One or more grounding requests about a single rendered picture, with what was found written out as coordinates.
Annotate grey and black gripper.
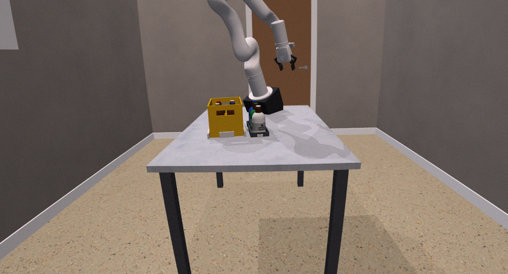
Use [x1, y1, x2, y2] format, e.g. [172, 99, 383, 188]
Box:
[274, 45, 297, 71]

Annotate white bottle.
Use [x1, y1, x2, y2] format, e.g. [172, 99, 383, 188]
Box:
[252, 105, 266, 133]

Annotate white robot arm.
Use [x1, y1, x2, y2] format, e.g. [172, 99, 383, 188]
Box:
[207, 0, 295, 101]

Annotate green bottle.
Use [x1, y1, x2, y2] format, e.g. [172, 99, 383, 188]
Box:
[250, 103, 258, 130]

